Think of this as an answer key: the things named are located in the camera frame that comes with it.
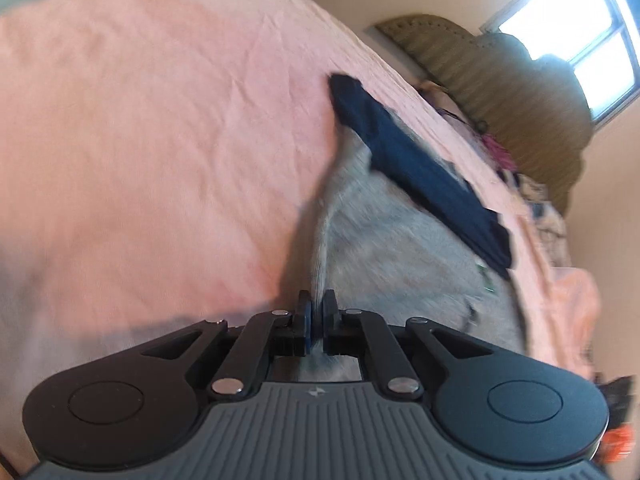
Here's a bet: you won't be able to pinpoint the pale blue printed clothes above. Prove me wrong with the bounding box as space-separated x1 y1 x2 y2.
514 172 569 267

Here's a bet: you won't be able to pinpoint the navy blue garment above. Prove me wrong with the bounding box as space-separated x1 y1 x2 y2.
327 74 513 282

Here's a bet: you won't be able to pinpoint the patterned pillow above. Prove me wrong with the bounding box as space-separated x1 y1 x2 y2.
419 80 483 133

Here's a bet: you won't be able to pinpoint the magenta cloth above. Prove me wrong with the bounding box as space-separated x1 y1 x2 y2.
481 134 517 172

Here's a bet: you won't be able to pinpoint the grey knit sweater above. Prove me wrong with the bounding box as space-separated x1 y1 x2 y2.
277 130 531 386

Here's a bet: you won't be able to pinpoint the orange and black object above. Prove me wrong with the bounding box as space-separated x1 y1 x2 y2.
596 372 634 464

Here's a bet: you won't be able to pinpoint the pink bed blanket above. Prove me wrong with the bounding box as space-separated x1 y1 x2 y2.
0 0 601 480

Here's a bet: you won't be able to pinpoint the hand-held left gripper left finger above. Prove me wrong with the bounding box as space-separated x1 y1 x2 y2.
141 289 316 401

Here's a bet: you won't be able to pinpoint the window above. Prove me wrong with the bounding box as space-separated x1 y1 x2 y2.
480 0 640 126

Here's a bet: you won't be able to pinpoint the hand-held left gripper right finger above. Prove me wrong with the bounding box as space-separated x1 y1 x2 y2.
321 289 495 401

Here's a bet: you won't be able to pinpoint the olive padded headboard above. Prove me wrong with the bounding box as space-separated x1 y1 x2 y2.
375 14 593 218

